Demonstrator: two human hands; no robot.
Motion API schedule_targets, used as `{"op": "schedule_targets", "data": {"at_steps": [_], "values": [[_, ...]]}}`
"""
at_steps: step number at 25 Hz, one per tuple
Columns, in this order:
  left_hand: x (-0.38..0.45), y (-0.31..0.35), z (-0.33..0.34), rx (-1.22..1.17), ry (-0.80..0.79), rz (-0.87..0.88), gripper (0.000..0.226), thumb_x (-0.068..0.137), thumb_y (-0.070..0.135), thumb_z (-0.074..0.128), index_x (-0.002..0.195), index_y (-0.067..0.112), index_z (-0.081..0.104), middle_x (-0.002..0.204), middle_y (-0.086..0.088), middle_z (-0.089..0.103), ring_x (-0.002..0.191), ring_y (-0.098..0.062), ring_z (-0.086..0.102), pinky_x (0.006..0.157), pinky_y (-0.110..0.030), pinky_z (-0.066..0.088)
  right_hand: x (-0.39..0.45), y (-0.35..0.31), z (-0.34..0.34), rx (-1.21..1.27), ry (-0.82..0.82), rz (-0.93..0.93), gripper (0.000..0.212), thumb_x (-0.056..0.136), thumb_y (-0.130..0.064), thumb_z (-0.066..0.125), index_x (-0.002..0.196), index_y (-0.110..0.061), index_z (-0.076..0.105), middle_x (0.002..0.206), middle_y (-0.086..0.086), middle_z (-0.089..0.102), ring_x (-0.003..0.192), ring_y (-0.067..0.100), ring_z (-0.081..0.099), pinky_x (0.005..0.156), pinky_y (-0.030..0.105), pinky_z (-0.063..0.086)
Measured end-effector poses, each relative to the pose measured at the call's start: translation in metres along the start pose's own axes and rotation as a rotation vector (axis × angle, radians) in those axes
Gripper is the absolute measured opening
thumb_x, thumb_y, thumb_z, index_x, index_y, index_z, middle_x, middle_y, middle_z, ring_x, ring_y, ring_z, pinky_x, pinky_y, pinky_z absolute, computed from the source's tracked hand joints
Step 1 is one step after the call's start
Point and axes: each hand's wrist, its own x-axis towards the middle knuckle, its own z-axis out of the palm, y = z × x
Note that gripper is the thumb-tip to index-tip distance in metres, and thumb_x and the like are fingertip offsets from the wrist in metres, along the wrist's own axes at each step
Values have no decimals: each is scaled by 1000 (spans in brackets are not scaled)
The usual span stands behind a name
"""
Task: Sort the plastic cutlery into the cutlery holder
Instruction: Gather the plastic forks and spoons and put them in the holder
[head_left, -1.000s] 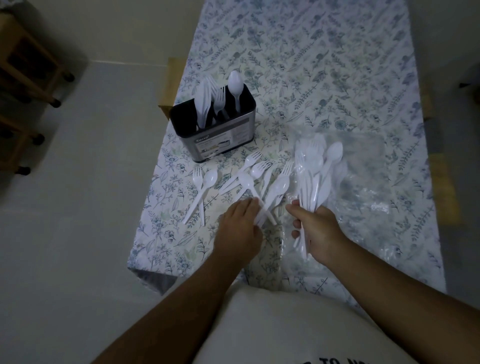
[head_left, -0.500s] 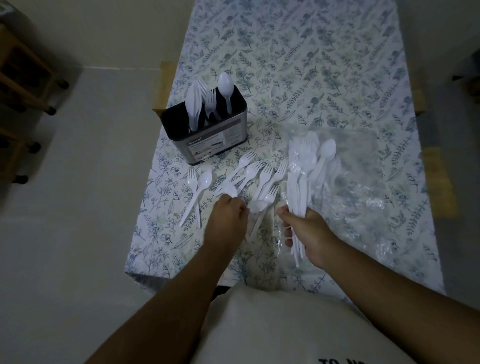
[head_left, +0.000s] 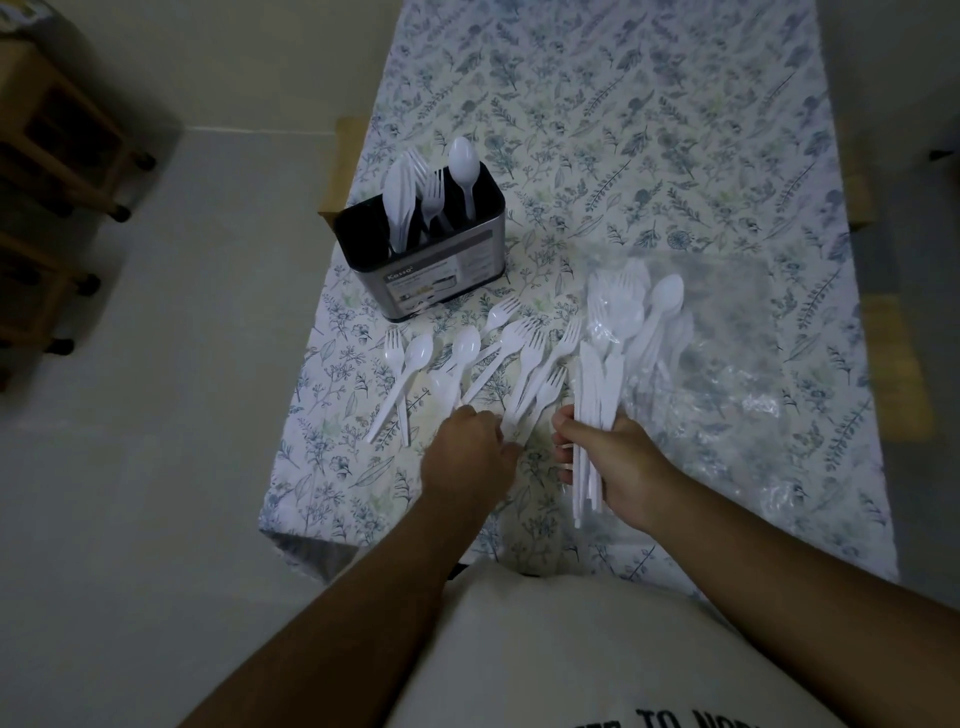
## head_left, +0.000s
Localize person's right hand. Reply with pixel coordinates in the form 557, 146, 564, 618
551, 404, 682, 535

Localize person's left hand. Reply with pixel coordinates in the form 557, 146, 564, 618
418, 404, 524, 517

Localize white plastic fork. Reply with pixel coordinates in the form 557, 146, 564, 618
500, 326, 550, 440
383, 326, 412, 448
461, 317, 540, 406
515, 365, 569, 445
472, 296, 523, 361
515, 317, 586, 418

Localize clear plastic bag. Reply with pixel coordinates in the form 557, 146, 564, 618
581, 251, 808, 526

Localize pile of white plastic cutlery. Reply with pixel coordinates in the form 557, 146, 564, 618
584, 258, 695, 406

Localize steel cutlery caddy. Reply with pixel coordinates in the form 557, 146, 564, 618
332, 161, 508, 324

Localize bunch of white plastic cutlery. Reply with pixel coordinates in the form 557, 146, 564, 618
382, 136, 481, 256

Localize person's left forearm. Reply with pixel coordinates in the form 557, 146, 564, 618
176, 491, 481, 728

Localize person's right forearm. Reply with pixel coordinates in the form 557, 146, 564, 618
644, 472, 960, 728

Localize wooden stool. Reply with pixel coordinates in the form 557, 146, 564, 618
857, 292, 937, 445
0, 224, 103, 391
318, 116, 369, 234
0, 37, 157, 225

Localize blue floral tablecloth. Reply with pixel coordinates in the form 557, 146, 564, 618
258, 0, 901, 594

